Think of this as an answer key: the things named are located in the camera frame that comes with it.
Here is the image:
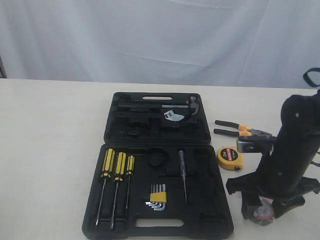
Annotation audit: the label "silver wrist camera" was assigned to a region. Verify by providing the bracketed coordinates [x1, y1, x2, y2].
[236, 136, 276, 154]

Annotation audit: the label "black electrical tape roll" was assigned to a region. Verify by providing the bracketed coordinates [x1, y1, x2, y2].
[251, 197, 275, 226]

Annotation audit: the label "medium yellow black screwdriver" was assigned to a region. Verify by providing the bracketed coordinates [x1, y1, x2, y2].
[110, 152, 127, 230]

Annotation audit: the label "claw hammer black handle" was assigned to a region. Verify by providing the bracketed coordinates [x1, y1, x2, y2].
[118, 96, 200, 116]

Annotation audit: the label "adjustable wrench black handle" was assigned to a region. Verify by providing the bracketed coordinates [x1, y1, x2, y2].
[116, 110, 185, 123]

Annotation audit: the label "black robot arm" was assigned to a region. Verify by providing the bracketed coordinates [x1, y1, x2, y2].
[226, 93, 320, 219]

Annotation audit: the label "white backdrop curtain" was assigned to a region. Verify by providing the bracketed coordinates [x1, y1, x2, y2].
[0, 0, 320, 88]

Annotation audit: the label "yellow tape measure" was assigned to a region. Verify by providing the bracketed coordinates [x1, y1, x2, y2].
[216, 146, 244, 171]

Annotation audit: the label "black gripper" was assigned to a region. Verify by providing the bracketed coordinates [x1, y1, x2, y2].
[226, 136, 320, 220]

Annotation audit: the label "clear voltage tester screwdriver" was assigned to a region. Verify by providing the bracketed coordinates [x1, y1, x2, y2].
[178, 150, 188, 204]

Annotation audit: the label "large yellow black screwdriver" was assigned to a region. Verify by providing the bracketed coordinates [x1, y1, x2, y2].
[95, 148, 116, 227]

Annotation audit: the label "hex key set yellow holder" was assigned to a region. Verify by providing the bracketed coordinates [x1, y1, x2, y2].
[145, 184, 167, 212]

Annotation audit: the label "black plastic tool case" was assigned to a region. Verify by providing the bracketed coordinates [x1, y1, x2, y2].
[82, 92, 234, 240]

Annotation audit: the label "pliers black orange handles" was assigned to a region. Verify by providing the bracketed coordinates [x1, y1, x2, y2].
[213, 120, 273, 138]

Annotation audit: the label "small yellow black screwdriver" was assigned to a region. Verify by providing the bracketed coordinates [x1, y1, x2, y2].
[125, 155, 135, 211]

